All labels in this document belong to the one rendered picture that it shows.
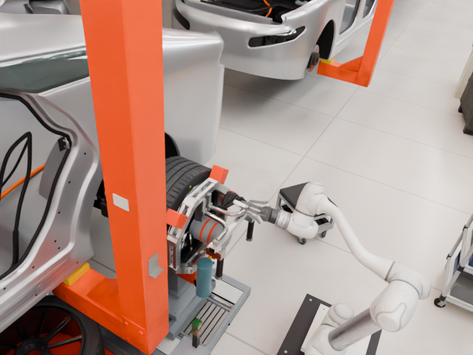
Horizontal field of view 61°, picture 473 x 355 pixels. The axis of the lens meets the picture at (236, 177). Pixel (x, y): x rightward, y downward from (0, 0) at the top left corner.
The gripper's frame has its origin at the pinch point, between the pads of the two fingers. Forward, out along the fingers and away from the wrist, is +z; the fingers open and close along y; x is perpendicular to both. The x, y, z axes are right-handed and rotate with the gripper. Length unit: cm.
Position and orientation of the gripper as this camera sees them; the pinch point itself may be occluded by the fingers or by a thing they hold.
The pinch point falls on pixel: (240, 203)
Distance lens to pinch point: 206.5
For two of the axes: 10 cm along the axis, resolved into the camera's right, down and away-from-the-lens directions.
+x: 0.9, -1.0, 9.9
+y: -3.4, 9.3, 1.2
